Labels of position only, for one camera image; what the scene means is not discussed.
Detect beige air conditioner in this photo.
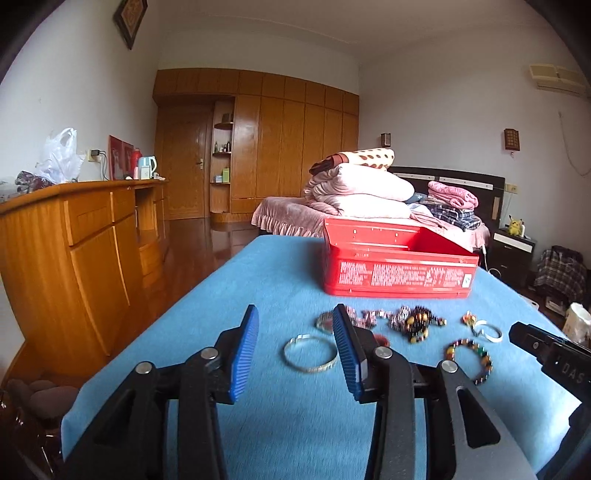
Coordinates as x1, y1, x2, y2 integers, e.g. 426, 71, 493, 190
529, 64, 587, 97

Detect dark headboard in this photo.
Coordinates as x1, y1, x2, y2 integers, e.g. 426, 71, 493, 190
390, 166, 506, 222

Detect plaid bag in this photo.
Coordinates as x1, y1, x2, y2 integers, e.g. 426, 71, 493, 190
536, 246, 589, 303

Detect wooden door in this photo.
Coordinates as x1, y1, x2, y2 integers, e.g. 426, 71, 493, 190
159, 108, 208, 220

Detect pink crystal bracelet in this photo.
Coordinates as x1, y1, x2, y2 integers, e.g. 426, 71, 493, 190
348, 308, 393, 329

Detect framed wall picture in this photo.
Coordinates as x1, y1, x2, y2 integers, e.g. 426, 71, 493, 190
113, 0, 148, 51

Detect multicoloured bead bracelet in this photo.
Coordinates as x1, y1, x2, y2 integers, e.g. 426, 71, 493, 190
444, 339, 493, 386

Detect wooden sideboard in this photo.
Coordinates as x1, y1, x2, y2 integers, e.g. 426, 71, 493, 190
0, 179, 169, 370

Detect red picture frame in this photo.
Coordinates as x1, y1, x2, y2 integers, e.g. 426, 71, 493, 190
108, 135, 136, 181

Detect folded pink blanket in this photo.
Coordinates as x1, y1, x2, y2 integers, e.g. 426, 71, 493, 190
427, 181, 479, 209

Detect folded plaid clothes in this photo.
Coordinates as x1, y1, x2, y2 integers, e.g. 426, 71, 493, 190
422, 200, 483, 230

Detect blue tablecloth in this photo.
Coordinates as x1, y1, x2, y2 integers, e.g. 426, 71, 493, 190
60, 234, 585, 480

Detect black bead necklace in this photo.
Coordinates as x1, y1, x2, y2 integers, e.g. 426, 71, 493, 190
390, 305, 448, 343

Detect folded pink quilt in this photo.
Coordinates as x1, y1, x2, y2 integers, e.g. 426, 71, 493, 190
303, 165, 424, 220

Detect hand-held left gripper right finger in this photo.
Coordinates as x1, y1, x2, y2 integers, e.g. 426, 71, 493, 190
331, 303, 539, 480

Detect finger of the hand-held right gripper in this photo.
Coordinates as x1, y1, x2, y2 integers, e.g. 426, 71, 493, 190
509, 322, 561, 365

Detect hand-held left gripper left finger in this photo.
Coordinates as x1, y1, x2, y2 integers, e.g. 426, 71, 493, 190
65, 304, 260, 480

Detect spotted cream blanket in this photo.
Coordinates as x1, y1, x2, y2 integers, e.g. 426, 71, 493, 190
309, 148, 396, 176

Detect open silver bangle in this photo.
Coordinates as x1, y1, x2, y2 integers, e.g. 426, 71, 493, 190
472, 322, 504, 343

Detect white plastic bag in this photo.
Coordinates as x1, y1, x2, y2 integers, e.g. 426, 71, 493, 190
36, 128, 86, 184

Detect black nightstand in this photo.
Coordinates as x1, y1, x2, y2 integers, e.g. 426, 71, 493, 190
488, 229, 537, 289

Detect wooden wardrobe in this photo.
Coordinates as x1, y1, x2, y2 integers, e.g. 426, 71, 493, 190
152, 68, 360, 220

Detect bed with pink cover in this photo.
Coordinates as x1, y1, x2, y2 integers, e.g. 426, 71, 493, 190
252, 196, 491, 252

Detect red tin box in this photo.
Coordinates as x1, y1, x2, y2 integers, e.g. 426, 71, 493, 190
322, 217, 480, 299

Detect dark floral cloth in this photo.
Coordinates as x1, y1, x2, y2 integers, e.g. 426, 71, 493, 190
14, 171, 54, 193

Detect white power cable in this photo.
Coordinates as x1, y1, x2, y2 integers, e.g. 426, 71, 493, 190
480, 244, 502, 278

